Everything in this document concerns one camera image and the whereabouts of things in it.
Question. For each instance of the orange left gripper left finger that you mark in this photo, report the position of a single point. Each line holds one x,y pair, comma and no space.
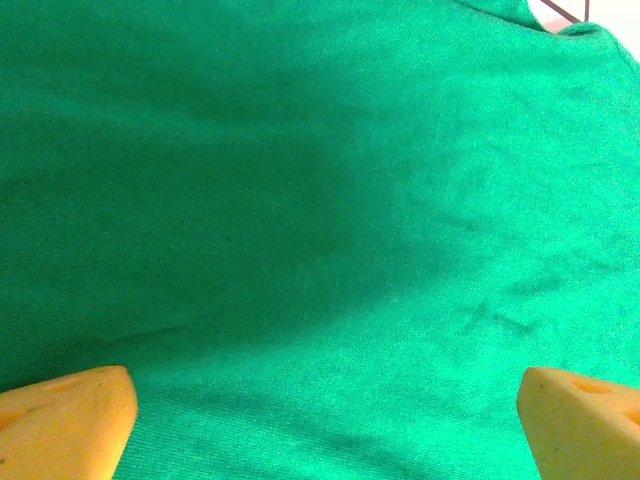
60,430

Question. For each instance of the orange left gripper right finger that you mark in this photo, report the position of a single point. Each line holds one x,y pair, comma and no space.
585,430

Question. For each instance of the green t-shirt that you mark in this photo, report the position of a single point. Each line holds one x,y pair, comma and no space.
300,200

